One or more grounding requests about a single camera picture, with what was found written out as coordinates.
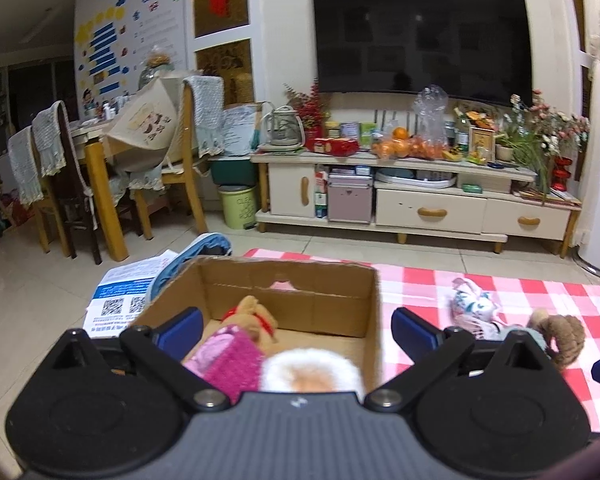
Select flat red box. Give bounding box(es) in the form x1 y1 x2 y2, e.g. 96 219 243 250
305 136 359 156

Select pile of colourful packages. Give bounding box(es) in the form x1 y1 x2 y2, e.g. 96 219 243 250
0 152 33 256

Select clear plastic bag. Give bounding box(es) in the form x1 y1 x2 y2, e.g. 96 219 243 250
412 85 451 151

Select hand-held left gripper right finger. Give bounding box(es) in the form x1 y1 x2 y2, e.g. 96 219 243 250
364 306 565 413

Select dark green storage bin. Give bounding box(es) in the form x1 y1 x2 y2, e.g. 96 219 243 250
209 157 258 188

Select white printed paper bag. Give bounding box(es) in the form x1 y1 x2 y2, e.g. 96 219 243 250
222 102 263 156

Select brown bear plush red shirt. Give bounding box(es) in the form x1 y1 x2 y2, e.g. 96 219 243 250
221 295 280 343

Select pile of oranges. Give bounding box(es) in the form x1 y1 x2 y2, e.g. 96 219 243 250
371 126 443 160

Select amber glass partition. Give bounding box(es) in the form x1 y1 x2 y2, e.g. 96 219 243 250
187 0 258 106

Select white flat tray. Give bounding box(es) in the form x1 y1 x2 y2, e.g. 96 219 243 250
375 167 456 188

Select pink white flower bouquet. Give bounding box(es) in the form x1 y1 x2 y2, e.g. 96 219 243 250
510 90 591 161

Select wall poster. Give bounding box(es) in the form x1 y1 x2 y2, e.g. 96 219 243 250
75 0 188 118

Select cream television cabinet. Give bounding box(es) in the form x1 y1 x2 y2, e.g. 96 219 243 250
250 150 583 261

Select wooden picture frame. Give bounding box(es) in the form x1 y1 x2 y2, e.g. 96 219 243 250
467 126 496 163

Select potted green plant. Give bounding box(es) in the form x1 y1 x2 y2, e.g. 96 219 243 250
495 127 553 206

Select white patterned sock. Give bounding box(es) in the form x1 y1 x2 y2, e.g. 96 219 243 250
449 276 502 341

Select light blue plush toy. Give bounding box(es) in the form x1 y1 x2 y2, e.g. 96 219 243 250
497 324 548 356

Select dark wooden chair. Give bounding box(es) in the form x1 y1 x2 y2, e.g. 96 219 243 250
32 101 103 266

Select wooden dining table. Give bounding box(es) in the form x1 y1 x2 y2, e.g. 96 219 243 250
67 120 191 263

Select cream cabinet drawer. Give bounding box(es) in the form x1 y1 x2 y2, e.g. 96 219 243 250
482 199 573 241
375 187 488 235

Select red white checkered tablecloth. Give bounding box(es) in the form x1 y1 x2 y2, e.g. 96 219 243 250
242 247 600 431

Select white fluffy plush toy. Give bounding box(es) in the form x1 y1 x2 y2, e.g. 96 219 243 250
257 347 366 403

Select red glass vase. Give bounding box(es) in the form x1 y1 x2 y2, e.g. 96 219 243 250
551 156 571 192

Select red green carton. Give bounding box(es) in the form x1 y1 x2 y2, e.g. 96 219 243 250
314 170 329 218

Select wrapped gift basket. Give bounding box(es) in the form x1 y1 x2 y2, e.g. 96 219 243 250
140 47 173 86

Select grey knitted chair cover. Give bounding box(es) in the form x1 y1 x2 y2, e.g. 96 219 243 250
7 126 45 206
182 76 226 158
32 101 71 176

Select clear glass bottle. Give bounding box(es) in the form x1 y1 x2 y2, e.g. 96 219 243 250
452 110 471 153

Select light wooden chair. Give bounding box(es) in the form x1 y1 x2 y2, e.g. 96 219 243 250
130 77 226 243

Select glass kettle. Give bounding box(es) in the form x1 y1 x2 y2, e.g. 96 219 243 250
260 105 306 153

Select black flat television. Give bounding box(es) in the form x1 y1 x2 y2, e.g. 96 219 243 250
311 0 533 108

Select beige printed tote bag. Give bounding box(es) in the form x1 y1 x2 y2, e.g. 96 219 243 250
105 77 181 173

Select magenta fuzzy knitted sock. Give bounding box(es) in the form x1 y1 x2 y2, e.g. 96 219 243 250
182 324 266 406

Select light green trash bin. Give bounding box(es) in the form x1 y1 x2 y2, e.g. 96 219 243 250
217 185 258 231

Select pink storage case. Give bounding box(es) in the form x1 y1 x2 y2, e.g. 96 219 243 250
327 170 373 224

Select stack of flat books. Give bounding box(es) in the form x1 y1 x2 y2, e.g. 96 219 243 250
512 187 581 206

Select yellow orange artificial flowers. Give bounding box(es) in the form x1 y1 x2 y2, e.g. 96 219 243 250
460 102 496 128

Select brown curly plush toy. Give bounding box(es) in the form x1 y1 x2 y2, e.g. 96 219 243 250
527 309 587 372

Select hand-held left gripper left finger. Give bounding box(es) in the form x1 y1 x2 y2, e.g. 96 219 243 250
45 306 232 413

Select red berry branches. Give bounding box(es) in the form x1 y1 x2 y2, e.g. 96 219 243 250
285 80 331 128

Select cardboard box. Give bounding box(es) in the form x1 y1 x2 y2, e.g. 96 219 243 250
130 255 383 401

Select printed paper leaflet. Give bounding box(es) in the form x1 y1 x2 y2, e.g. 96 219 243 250
82 249 181 341

